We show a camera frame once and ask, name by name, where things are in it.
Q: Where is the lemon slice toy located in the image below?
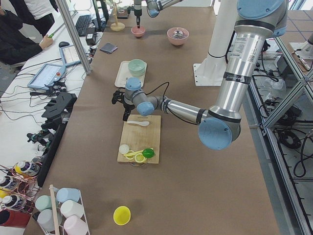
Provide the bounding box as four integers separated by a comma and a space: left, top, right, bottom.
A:
134, 153, 147, 163
124, 150, 136, 160

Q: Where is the pink bowl with ice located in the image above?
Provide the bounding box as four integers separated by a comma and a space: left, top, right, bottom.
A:
167, 27, 189, 46

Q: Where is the yellow sauce bottle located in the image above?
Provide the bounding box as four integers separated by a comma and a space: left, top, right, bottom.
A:
15, 161, 40, 176

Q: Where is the lower blue teach pendant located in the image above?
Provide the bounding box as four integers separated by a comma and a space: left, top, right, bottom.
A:
27, 63, 66, 90

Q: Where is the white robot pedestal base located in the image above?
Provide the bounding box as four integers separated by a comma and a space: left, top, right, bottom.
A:
193, 0, 238, 86

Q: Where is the wooden cup tree stand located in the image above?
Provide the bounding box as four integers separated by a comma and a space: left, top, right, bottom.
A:
110, 2, 125, 31

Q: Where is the mint green cup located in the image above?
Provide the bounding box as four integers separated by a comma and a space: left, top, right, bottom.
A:
35, 195, 52, 212

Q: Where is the black camera cable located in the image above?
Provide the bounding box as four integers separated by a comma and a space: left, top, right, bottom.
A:
143, 81, 170, 113

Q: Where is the grey purple folded cloth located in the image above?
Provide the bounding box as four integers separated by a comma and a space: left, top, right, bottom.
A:
100, 43, 118, 54

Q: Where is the pale pink cup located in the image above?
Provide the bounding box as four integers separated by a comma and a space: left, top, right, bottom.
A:
64, 215, 88, 235

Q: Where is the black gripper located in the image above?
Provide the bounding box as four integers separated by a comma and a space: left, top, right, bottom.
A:
123, 103, 134, 121
134, 9, 142, 28

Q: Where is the upper lemon slice toy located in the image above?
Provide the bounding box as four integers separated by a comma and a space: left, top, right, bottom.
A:
124, 150, 136, 160

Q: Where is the green lime toy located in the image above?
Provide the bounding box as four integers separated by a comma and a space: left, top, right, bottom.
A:
142, 148, 155, 159

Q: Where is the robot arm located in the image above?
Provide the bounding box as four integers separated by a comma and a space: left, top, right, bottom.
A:
121, 0, 288, 150
134, 0, 182, 28

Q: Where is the white wire cup rack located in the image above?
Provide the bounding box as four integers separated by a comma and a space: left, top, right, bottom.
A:
33, 185, 90, 235

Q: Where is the white ceramic spoon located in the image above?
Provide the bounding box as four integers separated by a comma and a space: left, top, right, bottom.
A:
127, 120, 150, 127

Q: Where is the lower lemon slice toy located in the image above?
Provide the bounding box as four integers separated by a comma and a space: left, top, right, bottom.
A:
134, 153, 147, 163

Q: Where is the blue teach pendant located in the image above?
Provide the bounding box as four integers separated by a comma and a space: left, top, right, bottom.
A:
59, 45, 81, 68
27, 63, 66, 90

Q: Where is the cream white cup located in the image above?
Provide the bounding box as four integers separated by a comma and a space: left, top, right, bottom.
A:
60, 200, 84, 218

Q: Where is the wooden cutting board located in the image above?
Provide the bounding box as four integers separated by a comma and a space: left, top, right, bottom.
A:
120, 115, 161, 164

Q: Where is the upper blue teach pendant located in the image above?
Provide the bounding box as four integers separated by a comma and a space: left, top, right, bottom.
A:
59, 45, 81, 68

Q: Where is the aluminium frame post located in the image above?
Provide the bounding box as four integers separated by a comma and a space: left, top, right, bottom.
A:
56, 0, 91, 75

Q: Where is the cream rabbit tray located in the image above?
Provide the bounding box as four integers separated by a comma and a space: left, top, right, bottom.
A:
114, 61, 132, 88

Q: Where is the grey cup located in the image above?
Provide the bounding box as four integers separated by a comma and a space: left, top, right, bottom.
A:
37, 209, 55, 232

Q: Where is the mint green bowl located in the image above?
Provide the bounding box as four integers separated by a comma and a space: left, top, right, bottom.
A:
128, 59, 147, 76

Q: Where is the black keyboard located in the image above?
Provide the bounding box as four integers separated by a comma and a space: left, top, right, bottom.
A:
75, 15, 91, 37

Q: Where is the light blue cup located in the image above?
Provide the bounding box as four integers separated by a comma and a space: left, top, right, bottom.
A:
56, 188, 80, 203

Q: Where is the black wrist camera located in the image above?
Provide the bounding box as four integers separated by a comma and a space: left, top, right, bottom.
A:
112, 90, 125, 105

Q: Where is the seated person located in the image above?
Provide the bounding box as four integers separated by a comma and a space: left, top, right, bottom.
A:
0, 8, 53, 65

